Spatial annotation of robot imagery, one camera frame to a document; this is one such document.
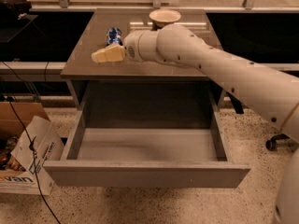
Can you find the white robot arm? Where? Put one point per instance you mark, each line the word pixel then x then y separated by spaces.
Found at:
pixel 272 94

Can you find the black bag on shelf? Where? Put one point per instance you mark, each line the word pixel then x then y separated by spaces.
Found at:
pixel 12 9

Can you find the open grey top drawer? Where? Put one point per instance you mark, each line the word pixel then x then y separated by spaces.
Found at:
pixel 147 135

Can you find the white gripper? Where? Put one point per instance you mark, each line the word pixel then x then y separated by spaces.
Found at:
pixel 132 48

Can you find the grey cabinet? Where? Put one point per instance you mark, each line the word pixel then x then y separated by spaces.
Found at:
pixel 93 47

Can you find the cardboard box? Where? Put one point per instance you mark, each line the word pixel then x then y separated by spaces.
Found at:
pixel 31 139

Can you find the black office chair base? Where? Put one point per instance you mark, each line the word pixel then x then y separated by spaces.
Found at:
pixel 272 143

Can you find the white paper bowl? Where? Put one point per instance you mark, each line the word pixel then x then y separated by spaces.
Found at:
pixel 162 17

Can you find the blue pepsi can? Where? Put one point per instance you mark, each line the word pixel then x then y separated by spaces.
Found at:
pixel 114 36

